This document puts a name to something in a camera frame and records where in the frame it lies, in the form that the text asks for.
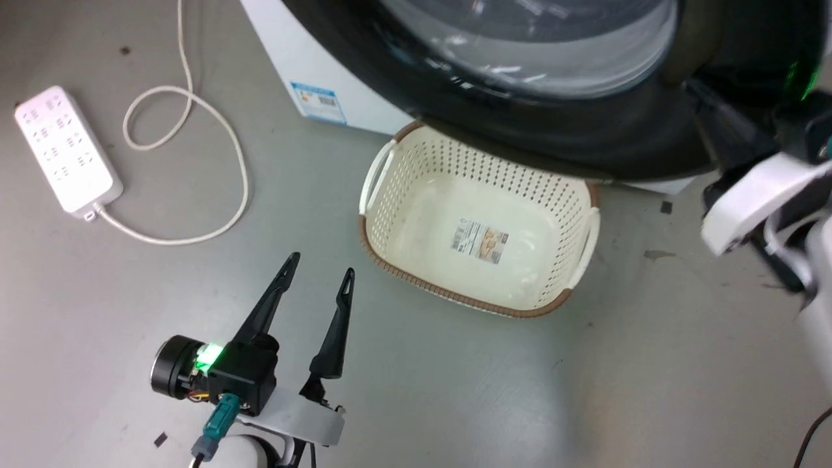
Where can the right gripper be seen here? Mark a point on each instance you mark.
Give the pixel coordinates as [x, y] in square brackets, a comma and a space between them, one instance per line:
[757, 195]

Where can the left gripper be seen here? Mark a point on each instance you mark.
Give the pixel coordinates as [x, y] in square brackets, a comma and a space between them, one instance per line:
[244, 374]

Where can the black round washing machine door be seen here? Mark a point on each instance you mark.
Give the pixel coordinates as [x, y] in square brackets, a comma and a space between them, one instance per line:
[520, 133]

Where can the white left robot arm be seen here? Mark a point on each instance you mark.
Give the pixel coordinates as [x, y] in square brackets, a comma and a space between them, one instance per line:
[250, 455]

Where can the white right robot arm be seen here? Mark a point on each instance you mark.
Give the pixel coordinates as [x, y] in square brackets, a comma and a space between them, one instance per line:
[819, 312]

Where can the white washing machine body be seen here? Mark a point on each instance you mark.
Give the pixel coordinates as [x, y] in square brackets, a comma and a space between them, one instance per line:
[286, 45]

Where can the cream laundry basket brown rim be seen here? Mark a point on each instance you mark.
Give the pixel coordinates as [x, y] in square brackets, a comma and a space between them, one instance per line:
[416, 221]

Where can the paper product label sticker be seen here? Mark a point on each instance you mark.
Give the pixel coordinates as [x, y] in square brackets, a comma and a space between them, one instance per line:
[480, 240]

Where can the blue energy label sticker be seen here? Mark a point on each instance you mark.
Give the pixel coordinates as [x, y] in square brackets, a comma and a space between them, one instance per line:
[318, 103]

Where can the white power strip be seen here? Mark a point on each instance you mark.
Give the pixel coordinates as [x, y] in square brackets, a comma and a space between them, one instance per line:
[65, 151]

